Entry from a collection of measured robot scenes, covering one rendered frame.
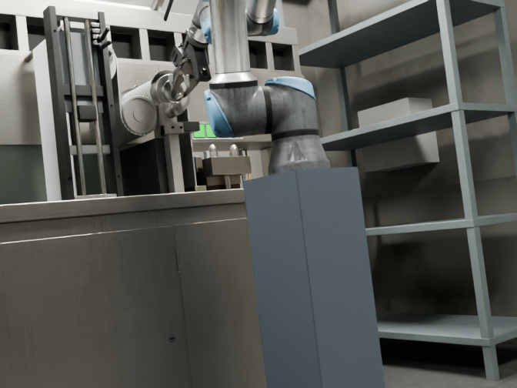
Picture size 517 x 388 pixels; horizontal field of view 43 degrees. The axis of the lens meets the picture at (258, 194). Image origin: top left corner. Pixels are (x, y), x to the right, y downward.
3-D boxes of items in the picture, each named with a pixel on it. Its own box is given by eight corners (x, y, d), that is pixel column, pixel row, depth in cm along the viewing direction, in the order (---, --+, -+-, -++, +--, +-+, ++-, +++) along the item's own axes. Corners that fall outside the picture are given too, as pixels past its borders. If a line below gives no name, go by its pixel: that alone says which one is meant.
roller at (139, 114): (125, 133, 198) (121, 95, 199) (91, 147, 218) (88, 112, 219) (160, 133, 206) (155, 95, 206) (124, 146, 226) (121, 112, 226)
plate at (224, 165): (212, 175, 212) (211, 156, 212) (154, 189, 243) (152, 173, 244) (251, 172, 222) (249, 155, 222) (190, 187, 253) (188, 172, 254)
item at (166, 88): (178, 76, 210) (187, 98, 212) (175, 78, 212) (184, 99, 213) (160, 83, 206) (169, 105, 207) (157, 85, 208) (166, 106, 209)
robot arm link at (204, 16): (243, 21, 179) (236, 2, 187) (202, 23, 177) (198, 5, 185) (242, 46, 184) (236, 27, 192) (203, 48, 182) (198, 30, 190)
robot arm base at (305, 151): (343, 168, 156) (338, 127, 156) (296, 170, 147) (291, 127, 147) (301, 176, 168) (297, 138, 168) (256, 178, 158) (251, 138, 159)
